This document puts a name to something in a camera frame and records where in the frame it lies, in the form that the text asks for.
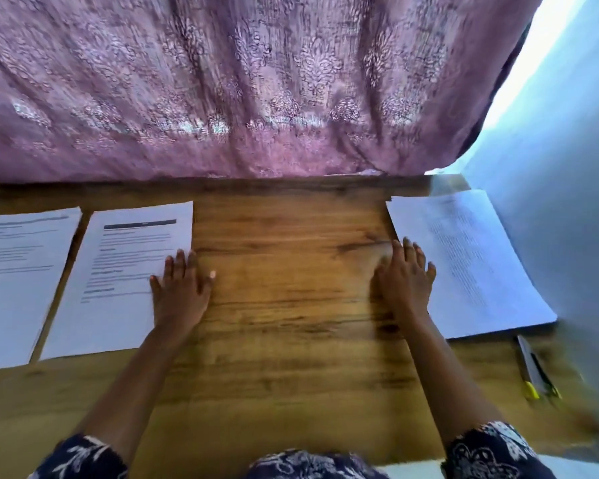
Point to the pink patterned curtain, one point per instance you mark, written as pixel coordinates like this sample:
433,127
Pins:
250,84

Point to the person's right hand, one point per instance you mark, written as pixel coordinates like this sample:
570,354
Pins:
407,284

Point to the person's left forearm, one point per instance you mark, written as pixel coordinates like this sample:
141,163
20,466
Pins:
130,394

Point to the silver yellow black stapler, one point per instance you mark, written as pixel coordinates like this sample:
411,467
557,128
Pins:
531,369

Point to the person's right forearm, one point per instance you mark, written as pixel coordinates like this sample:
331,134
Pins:
449,384

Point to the person's left hand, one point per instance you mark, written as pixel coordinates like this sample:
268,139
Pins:
180,299

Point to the dark-header text paper pile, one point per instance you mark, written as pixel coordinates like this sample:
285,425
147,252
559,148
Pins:
110,294

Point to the grey-header text paper pile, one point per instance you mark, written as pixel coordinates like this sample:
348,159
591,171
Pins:
20,284

